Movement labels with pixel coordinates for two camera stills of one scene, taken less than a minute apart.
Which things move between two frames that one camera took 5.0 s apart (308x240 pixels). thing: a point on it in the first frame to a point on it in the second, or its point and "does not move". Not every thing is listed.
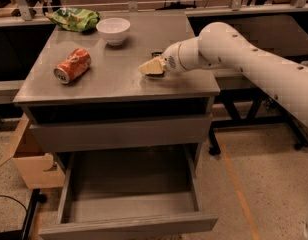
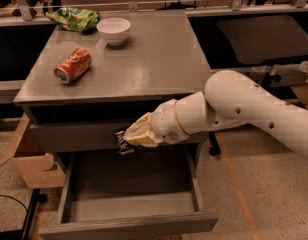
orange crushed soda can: (74, 65) does not move
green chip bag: (74, 19) does not move
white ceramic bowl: (114, 30) does not move
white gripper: (170, 60) to (166, 124)
